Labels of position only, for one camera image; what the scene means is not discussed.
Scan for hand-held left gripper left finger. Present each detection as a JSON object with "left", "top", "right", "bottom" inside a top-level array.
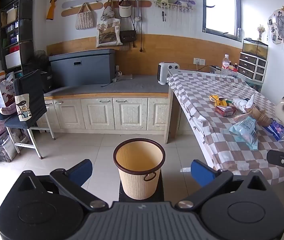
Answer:
[{"left": 14, "top": 159, "right": 109, "bottom": 211}]

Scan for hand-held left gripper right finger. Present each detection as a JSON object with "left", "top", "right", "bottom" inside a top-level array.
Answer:
[{"left": 175, "top": 160, "right": 271, "bottom": 210}]

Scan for crushed blue drink can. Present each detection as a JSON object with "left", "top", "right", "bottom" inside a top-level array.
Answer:
[{"left": 262, "top": 120, "right": 284, "bottom": 142}]

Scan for beige ribbed waste bin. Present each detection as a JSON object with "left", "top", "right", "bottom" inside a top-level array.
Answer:
[{"left": 113, "top": 138, "right": 166, "bottom": 200}]

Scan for light blue snack bag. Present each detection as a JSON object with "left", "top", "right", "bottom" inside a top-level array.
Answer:
[{"left": 229, "top": 116, "right": 258, "bottom": 151}]

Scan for cream cabinet with wooden top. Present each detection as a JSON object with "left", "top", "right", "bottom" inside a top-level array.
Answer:
[{"left": 37, "top": 75, "right": 173, "bottom": 144}]

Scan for crumpled white tissue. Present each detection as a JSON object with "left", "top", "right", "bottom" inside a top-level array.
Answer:
[{"left": 232, "top": 94, "right": 256, "bottom": 113}]

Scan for red cardboard box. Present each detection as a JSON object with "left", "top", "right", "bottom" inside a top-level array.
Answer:
[{"left": 215, "top": 104, "right": 237, "bottom": 117}]

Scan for brown white checkered tablecloth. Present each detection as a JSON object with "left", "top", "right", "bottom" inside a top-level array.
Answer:
[{"left": 166, "top": 70, "right": 284, "bottom": 205}]

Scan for yellow snack packet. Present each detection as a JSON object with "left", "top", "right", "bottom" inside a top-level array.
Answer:
[{"left": 209, "top": 94, "right": 228, "bottom": 107}]

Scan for cartoon print tote bag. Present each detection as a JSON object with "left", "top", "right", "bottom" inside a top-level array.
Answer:
[{"left": 14, "top": 93, "right": 32, "bottom": 122}]

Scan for black cloth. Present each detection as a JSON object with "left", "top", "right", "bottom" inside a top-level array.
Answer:
[{"left": 14, "top": 69, "right": 48, "bottom": 122}]

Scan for white drawer unit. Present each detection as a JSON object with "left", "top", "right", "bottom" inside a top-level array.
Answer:
[{"left": 237, "top": 52, "right": 268, "bottom": 82}]

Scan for pink pet bed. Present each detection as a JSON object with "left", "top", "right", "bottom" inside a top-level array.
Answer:
[{"left": 0, "top": 104, "right": 17, "bottom": 115}]

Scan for black paper bag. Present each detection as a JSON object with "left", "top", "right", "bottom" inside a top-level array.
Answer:
[{"left": 41, "top": 66, "right": 54, "bottom": 93}]

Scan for grey storage box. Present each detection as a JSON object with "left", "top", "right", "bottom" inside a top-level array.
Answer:
[{"left": 48, "top": 49, "right": 116, "bottom": 88}]

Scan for clear plastic water bottle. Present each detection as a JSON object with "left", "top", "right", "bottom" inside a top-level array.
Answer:
[{"left": 220, "top": 54, "right": 230, "bottom": 78}]

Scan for white space heater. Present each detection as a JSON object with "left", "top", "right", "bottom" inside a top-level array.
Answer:
[{"left": 157, "top": 62, "right": 180, "bottom": 85}]

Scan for glass fish tank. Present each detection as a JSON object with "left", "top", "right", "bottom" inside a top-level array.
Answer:
[{"left": 242, "top": 38, "right": 268, "bottom": 60}]

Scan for white red print shopping bag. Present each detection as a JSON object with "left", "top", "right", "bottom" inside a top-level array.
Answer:
[{"left": 0, "top": 72, "right": 16, "bottom": 109}]

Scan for dried flowers in vase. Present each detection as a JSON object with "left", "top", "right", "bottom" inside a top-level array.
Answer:
[{"left": 257, "top": 25, "right": 266, "bottom": 42}]

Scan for printed canvas tote bag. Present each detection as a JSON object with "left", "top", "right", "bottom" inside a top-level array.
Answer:
[{"left": 96, "top": 17, "right": 123, "bottom": 48}]

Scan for brown leather handbag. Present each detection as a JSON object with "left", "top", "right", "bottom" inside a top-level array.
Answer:
[{"left": 119, "top": 29, "right": 137, "bottom": 43}]

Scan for beige knit bag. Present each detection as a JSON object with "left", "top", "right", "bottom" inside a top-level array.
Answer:
[{"left": 75, "top": 3, "right": 94, "bottom": 30}]

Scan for dark framed window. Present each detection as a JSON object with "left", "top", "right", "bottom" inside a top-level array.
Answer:
[{"left": 202, "top": 0, "right": 242, "bottom": 40}]

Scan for orange toy rifle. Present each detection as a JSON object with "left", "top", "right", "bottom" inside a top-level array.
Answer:
[{"left": 46, "top": 0, "right": 64, "bottom": 20}]

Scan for white bucket bag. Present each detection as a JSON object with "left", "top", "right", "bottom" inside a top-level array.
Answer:
[{"left": 118, "top": 0, "right": 132, "bottom": 18}]

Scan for black shelf rack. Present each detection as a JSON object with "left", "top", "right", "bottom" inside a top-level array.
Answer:
[{"left": 0, "top": 0, "right": 35, "bottom": 74}]

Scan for purple plush toy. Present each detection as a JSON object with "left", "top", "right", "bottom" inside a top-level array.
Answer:
[{"left": 174, "top": 0, "right": 196, "bottom": 7}]

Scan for white metal frame chair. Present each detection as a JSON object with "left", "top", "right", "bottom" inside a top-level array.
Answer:
[{"left": 4, "top": 116, "right": 56, "bottom": 160}]

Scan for black hanging cord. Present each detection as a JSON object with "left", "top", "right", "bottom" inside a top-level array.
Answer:
[{"left": 134, "top": 0, "right": 143, "bottom": 53}]

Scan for wooden wall coat rack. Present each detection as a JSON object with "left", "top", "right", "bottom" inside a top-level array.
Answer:
[{"left": 61, "top": 0, "right": 153, "bottom": 18}]

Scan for grey drawstring bag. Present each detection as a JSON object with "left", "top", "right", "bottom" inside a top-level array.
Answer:
[{"left": 101, "top": 6, "right": 115, "bottom": 22}]

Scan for macrame wall hanging shelf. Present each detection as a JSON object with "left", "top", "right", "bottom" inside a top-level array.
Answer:
[{"left": 149, "top": 0, "right": 197, "bottom": 29}]

